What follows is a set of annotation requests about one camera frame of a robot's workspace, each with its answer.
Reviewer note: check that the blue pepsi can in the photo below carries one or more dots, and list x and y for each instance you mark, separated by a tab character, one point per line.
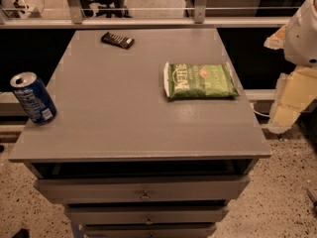
34	97

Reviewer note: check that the metal railing frame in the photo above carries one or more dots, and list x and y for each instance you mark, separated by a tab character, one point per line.
67	14

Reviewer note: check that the black rxbar chocolate bar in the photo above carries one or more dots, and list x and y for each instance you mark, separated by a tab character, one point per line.
117	41

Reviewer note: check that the grey drawer cabinet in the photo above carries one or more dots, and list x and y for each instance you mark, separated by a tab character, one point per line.
125	161

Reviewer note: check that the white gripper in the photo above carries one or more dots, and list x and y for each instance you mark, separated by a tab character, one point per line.
301	44

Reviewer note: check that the green kettle chips bag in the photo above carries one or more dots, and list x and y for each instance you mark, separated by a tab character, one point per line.
197	81

